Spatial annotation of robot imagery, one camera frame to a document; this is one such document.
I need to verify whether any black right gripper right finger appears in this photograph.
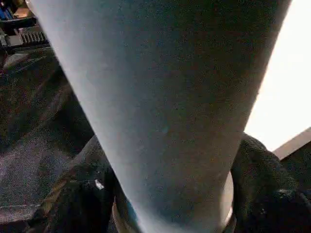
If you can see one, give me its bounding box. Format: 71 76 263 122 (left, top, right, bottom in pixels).
229 132 311 233

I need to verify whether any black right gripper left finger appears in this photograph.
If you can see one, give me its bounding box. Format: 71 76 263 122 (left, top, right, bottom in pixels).
31 134 120 233

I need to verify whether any white plastic table leg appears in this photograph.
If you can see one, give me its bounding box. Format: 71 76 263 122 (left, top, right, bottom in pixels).
29 0 292 233

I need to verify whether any black plastic mat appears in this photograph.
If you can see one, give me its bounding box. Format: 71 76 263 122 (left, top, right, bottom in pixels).
0 43 115 233

